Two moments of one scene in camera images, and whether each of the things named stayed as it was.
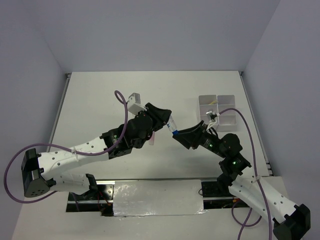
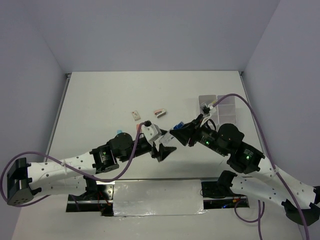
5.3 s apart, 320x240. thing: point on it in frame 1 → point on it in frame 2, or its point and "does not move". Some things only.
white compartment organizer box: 227,121 does not move
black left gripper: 160,116 → 163,152
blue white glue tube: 172,125 → 168,136
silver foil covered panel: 158,197 does not move
